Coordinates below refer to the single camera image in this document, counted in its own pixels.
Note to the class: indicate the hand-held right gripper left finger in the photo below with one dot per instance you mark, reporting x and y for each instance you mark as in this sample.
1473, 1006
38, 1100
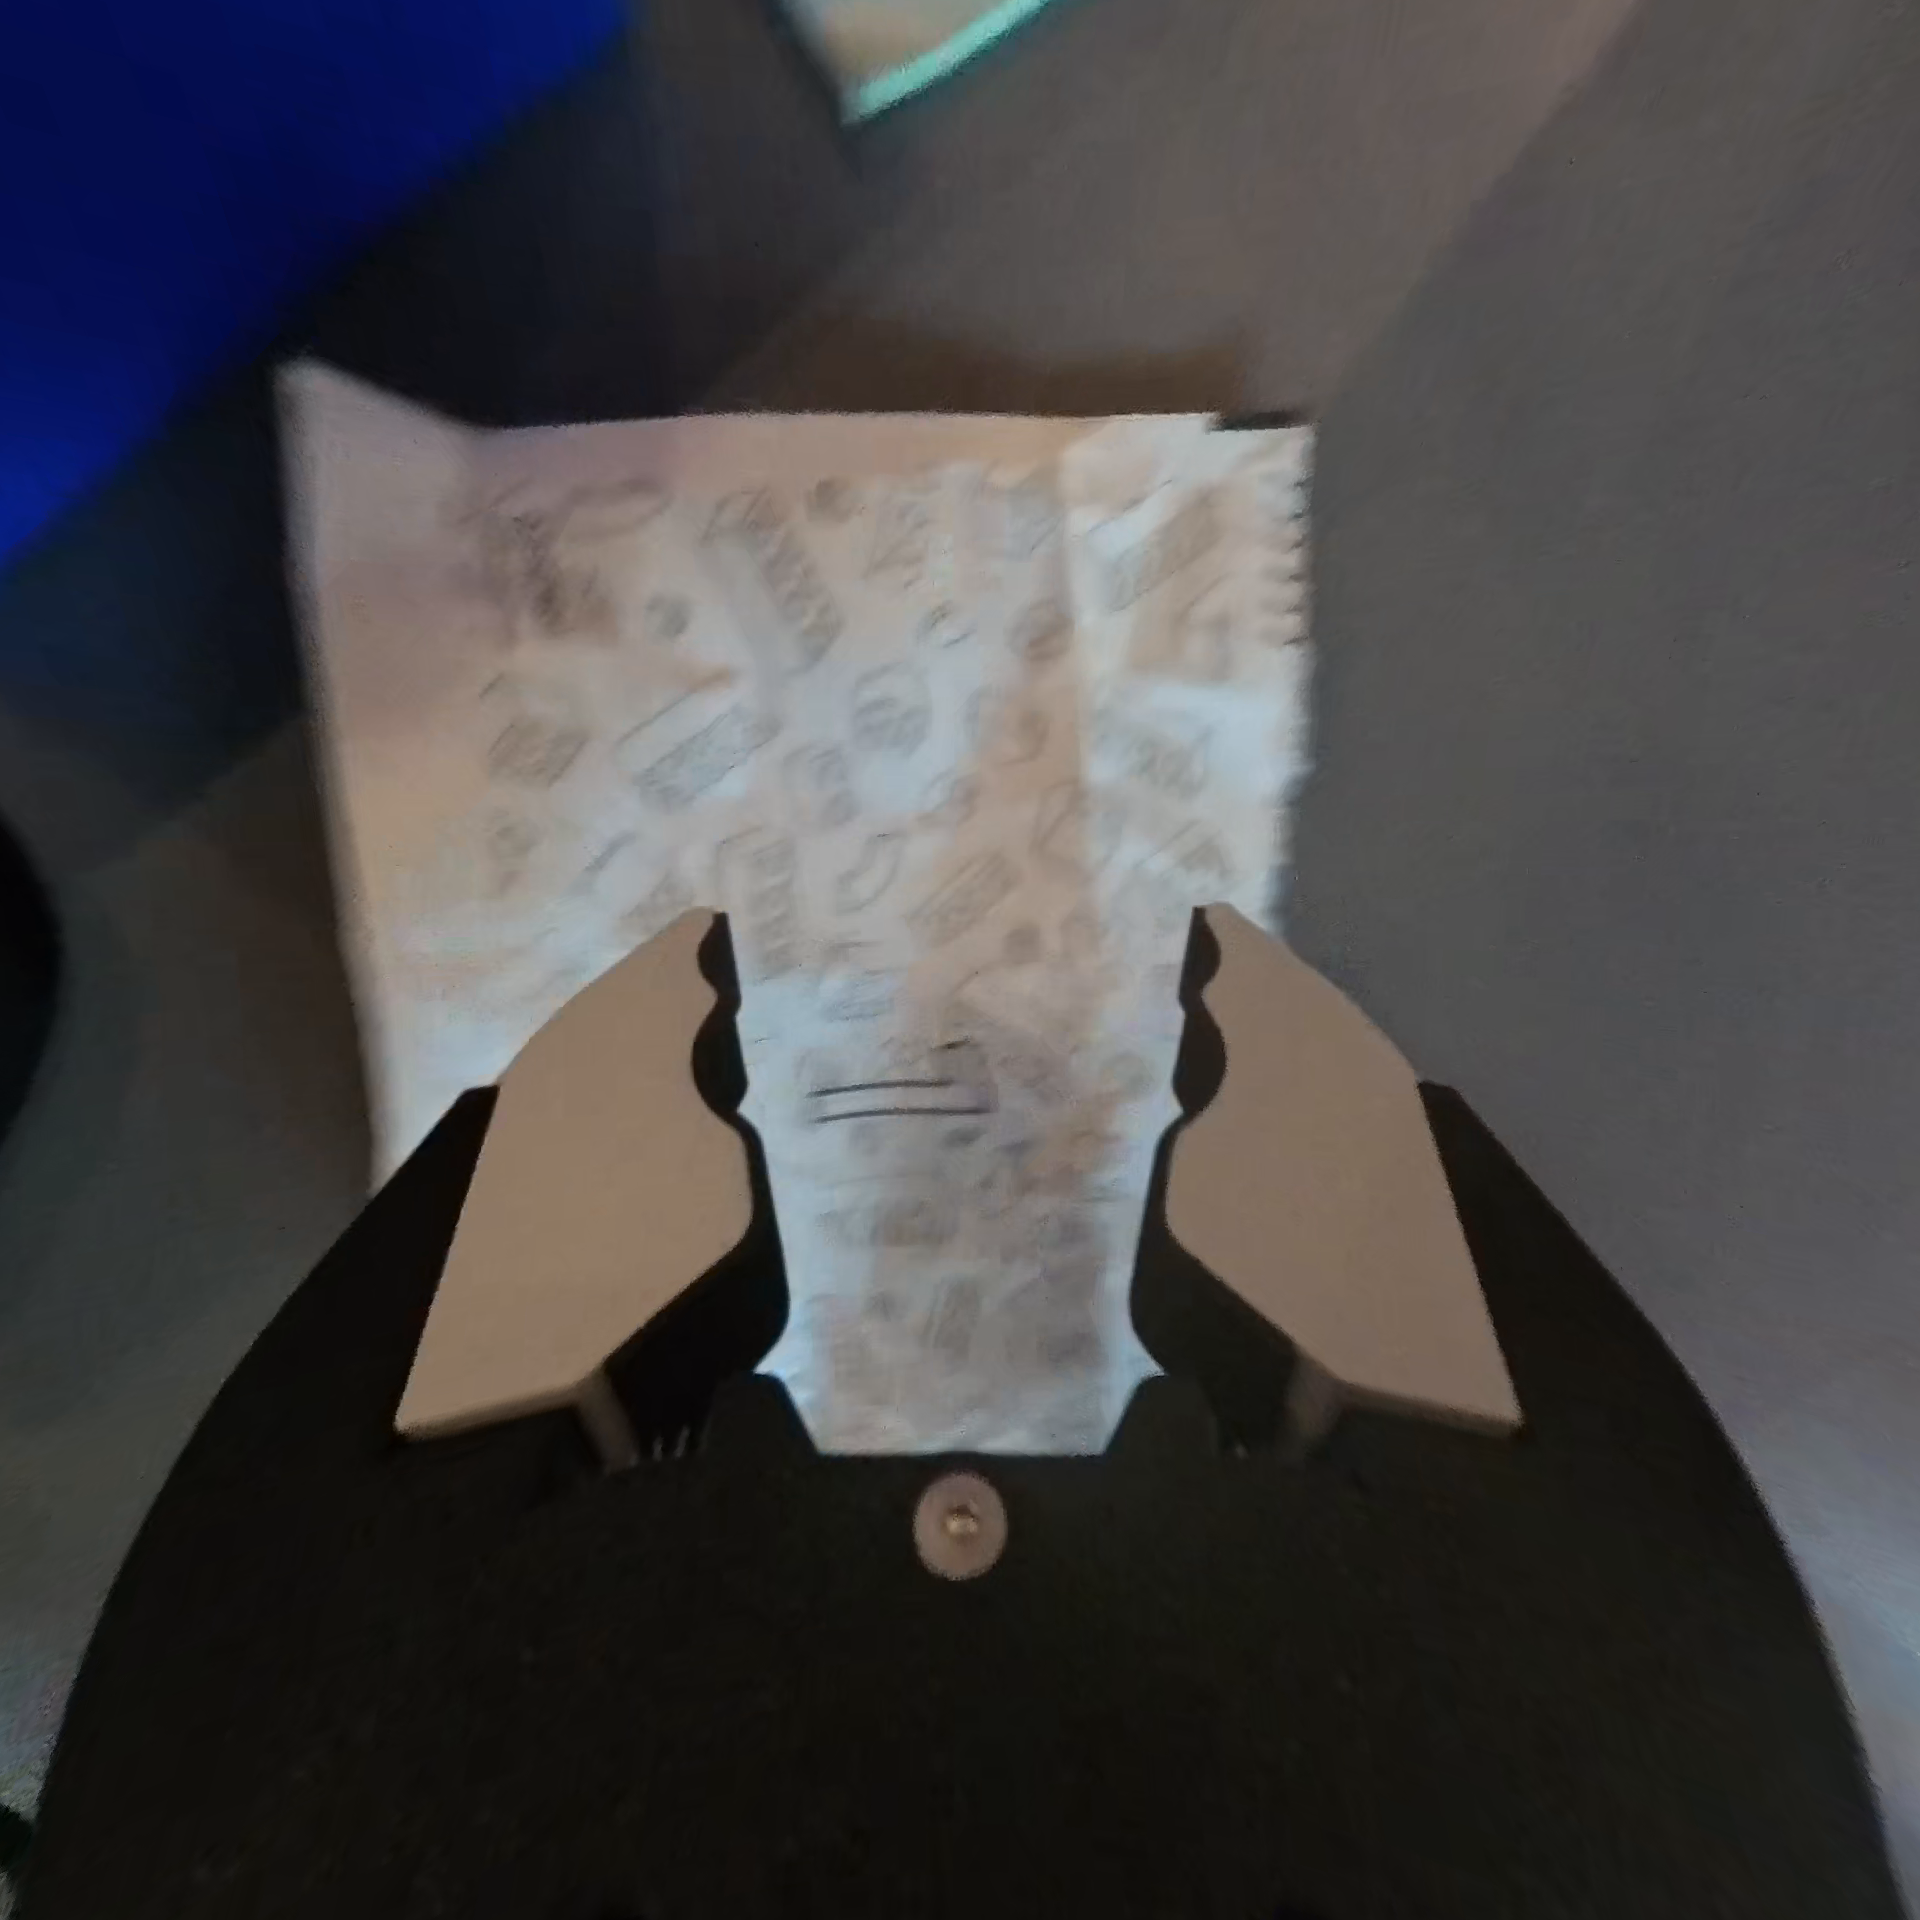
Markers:
603, 1199

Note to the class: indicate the grey desk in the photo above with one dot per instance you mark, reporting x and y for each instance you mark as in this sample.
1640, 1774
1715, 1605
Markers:
1573, 603

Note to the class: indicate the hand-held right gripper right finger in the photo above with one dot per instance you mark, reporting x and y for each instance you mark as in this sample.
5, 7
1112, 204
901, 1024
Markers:
1316, 1199

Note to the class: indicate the building instruction booklet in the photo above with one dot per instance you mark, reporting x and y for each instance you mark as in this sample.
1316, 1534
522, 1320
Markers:
916, 51

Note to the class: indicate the white printed paper bag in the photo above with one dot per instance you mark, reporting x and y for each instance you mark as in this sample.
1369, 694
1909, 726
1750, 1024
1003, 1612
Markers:
901, 677

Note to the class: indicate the blue plastic bin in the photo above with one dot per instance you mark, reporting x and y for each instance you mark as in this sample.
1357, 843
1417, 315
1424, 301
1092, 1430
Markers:
229, 181

